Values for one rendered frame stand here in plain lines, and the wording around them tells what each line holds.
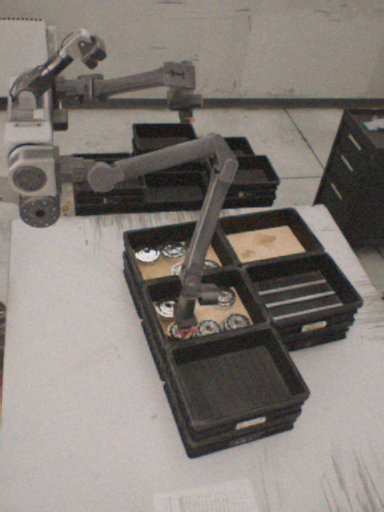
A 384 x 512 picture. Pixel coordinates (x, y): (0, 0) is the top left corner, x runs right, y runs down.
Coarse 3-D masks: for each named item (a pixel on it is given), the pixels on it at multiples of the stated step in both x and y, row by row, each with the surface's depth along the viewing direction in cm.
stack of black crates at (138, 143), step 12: (132, 132) 347; (144, 132) 348; (156, 132) 350; (168, 132) 352; (180, 132) 354; (192, 132) 345; (132, 144) 345; (144, 144) 346; (156, 144) 347; (168, 144) 349; (132, 156) 354; (168, 168) 339; (180, 168) 340; (192, 168) 343
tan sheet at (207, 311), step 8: (232, 288) 212; (240, 304) 206; (200, 312) 201; (208, 312) 202; (216, 312) 202; (224, 312) 202; (232, 312) 203; (240, 312) 203; (160, 320) 196; (216, 320) 199
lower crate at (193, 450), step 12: (168, 384) 179; (168, 396) 186; (180, 420) 175; (276, 420) 172; (288, 420) 175; (180, 432) 177; (240, 432) 169; (252, 432) 175; (264, 432) 178; (276, 432) 181; (192, 444) 164; (204, 444) 166; (216, 444) 171; (228, 444) 174; (240, 444) 176; (192, 456) 171
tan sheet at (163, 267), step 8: (160, 256) 221; (184, 256) 223; (208, 256) 224; (216, 256) 225; (160, 264) 218; (168, 264) 218; (176, 264) 219; (144, 272) 213; (152, 272) 214; (160, 272) 214; (168, 272) 215
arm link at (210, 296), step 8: (192, 280) 169; (184, 288) 172; (192, 288) 169; (200, 288) 172; (208, 288) 173; (216, 288) 174; (208, 296) 173; (216, 296) 174; (200, 304) 175; (208, 304) 174; (216, 304) 175
